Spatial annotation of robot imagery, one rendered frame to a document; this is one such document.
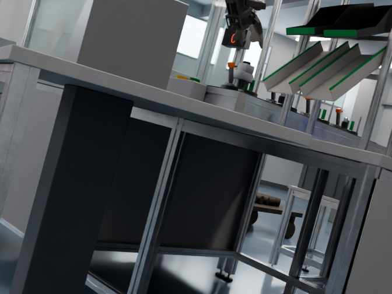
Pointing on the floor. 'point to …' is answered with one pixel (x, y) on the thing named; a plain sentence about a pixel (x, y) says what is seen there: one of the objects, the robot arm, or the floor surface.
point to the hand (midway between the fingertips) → (253, 44)
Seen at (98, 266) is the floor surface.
